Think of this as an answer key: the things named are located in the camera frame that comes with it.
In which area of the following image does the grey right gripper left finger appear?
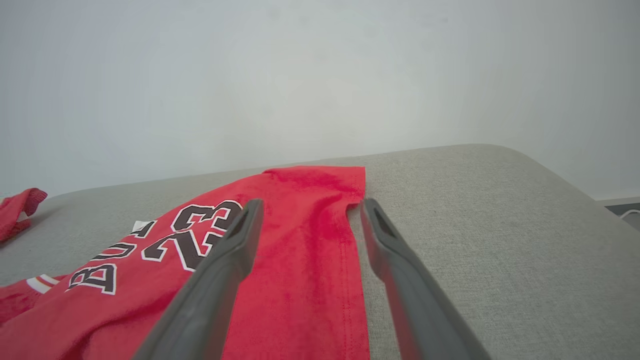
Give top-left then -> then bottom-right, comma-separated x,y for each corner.
131,198 -> 265,360

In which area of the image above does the red jersey top white trim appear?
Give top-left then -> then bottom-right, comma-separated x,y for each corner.
0,165 -> 371,360

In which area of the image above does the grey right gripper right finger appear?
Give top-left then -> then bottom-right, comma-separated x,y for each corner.
359,197 -> 493,360

